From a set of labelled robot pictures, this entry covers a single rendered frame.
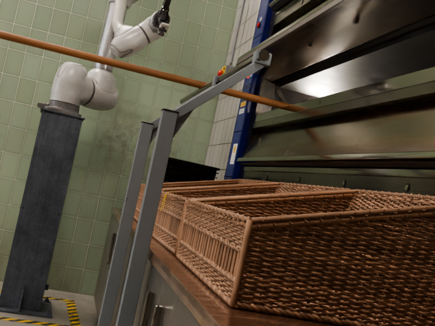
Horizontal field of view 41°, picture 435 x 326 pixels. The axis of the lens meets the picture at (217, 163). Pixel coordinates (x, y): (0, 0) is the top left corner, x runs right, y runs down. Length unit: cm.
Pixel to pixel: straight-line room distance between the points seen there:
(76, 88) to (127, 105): 66
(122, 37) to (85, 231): 136
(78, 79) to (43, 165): 47
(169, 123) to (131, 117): 211
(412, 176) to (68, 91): 199
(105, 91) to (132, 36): 52
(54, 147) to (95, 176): 67
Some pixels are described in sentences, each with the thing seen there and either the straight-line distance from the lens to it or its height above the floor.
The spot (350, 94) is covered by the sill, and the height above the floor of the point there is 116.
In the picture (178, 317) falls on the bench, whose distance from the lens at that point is 114.
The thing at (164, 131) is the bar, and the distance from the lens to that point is 154.
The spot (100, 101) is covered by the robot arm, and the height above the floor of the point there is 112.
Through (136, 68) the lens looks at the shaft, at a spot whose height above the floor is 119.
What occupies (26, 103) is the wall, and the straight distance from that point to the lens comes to 364.
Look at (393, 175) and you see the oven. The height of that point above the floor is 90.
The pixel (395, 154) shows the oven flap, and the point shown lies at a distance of 150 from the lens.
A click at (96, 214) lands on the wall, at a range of 363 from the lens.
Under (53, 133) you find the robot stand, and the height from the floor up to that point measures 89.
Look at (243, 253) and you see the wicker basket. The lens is 98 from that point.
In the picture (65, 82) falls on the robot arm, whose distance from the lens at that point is 305.
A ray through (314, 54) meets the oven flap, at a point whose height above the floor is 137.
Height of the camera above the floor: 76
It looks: 3 degrees up
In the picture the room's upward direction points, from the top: 12 degrees clockwise
